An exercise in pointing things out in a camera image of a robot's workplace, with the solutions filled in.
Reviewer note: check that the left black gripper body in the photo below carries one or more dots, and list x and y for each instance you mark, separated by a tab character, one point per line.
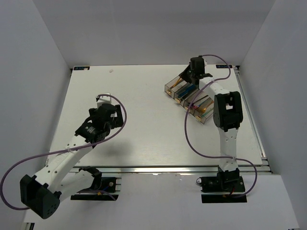
117	121

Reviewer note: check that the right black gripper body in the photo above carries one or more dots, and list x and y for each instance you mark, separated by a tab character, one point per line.
187	74

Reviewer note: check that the blue knife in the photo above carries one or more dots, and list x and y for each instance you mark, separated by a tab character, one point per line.
188	89

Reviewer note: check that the orange chopstick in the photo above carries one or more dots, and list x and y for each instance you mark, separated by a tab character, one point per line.
177	82

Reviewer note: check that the black knife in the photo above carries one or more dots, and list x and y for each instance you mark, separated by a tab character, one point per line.
184	97

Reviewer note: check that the black spoon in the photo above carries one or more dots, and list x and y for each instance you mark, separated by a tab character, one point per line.
200	99

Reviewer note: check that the orange chopstick diagonal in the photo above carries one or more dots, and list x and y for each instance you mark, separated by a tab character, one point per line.
181	84

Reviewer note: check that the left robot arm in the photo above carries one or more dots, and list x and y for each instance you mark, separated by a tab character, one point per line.
44	191

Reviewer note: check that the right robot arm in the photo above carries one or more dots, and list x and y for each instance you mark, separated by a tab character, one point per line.
227	117

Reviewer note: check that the right blue label sticker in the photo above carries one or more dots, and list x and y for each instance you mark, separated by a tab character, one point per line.
220	66

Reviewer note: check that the blue label sticker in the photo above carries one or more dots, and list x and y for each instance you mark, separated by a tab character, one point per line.
76	68
220	66

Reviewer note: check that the clear four-compartment organizer tray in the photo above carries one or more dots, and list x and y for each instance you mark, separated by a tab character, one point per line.
174	92

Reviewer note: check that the left blue label sticker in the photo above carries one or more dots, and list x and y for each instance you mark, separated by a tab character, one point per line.
76	68

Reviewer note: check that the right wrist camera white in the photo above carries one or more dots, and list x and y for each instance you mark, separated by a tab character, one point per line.
205	61

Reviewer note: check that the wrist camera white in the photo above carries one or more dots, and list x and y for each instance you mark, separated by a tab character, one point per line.
205	61
103	101

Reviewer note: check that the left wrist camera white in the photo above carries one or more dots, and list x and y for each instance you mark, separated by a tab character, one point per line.
103	101

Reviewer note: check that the aluminium table rail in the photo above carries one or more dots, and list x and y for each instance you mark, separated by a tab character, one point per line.
207	169

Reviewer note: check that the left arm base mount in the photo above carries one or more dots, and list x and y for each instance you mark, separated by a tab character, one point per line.
104	187

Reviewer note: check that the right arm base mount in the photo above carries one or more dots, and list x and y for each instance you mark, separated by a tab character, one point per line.
225	187

